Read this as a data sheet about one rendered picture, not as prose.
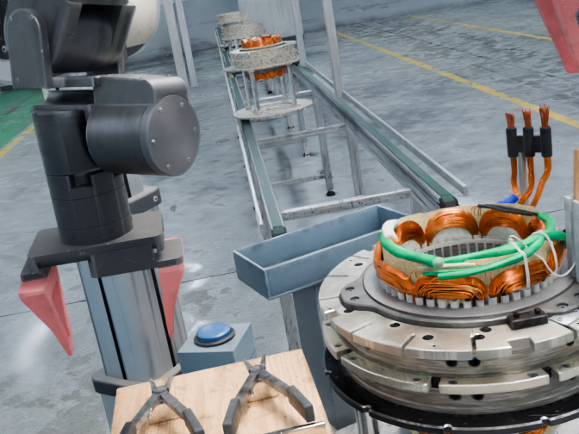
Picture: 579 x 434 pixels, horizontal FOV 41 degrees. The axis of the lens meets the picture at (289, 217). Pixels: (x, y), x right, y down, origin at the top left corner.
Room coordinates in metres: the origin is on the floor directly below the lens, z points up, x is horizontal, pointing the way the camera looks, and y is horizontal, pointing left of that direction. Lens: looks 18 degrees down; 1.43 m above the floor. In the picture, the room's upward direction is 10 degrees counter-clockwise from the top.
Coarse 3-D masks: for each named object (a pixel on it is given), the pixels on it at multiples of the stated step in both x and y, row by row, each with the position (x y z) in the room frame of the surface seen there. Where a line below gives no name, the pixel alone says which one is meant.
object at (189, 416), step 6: (186, 414) 0.57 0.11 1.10; (192, 414) 0.57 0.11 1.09; (186, 420) 0.57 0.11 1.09; (192, 420) 0.56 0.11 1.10; (198, 420) 0.56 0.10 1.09; (186, 426) 0.57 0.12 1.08; (192, 426) 0.55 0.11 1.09; (198, 426) 0.55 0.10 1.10; (192, 432) 0.55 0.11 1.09; (198, 432) 0.54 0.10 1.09; (204, 432) 0.55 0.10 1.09
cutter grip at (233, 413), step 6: (234, 402) 0.58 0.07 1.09; (228, 408) 0.57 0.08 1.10; (234, 408) 0.57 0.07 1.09; (240, 408) 0.58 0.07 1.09; (228, 414) 0.56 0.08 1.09; (234, 414) 0.56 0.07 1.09; (240, 414) 0.58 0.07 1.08; (228, 420) 0.55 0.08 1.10; (234, 420) 0.56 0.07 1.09; (222, 426) 0.55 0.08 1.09; (228, 426) 0.55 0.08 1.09; (234, 426) 0.55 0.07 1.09; (228, 432) 0.55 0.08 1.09; (234, 432) 0.55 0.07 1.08
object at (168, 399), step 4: (164, 392) 0.62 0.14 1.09; (168, 392) 0.62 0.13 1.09; (160, 396) 0.62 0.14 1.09; (164, 396) 0.62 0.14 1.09; (168, 396) 0.61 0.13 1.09; (172, 396) 0.61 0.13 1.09; (164, 400) 0.61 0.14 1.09; (168, 400) 0.61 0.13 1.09; (172, 400) 0.61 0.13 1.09; (176, 400) 0.61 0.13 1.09; (168, 404) 0.61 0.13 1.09; (172, 404) 0.60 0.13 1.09; (176, 404) 0.60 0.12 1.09; (180, 404) 0.60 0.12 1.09; (172, 408) 0.60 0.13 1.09; (176, 408) 0.59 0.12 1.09; (180, 408) 0.59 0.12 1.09; (184, 408) 0.59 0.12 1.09; (176, 412) 0.59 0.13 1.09; (180, 412) 0.58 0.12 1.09; (180, 416) 0.59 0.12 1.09
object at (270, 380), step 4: (260, 372) 0.63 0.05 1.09; (264, 372) 0.63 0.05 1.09; (268, 372) 0.63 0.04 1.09; (260, 376) 0.63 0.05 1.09; (264, 376) 0.62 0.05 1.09; (268, 376) 0.62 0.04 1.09; (272, 376) 0.62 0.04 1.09; (276, 376) 0.62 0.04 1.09; (264, 380) 0.62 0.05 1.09; (268, 380) 0.61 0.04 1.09; (272, 380) 0.61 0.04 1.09; (276, 380) 0.61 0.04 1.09; (280, 380) 0.61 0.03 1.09; (268, 384) 0.62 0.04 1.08; (272, 384) 0.61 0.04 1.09; (276, 384) 0.60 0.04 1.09; (280, 384) 0.60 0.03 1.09; (284, 384) 0.60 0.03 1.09; (276, 388) 0.60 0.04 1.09; (280, 388) 0.60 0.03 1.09; (284, 388) 0.59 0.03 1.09; (280, 392) 0.60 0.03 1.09; (284, 392) 0.59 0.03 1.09
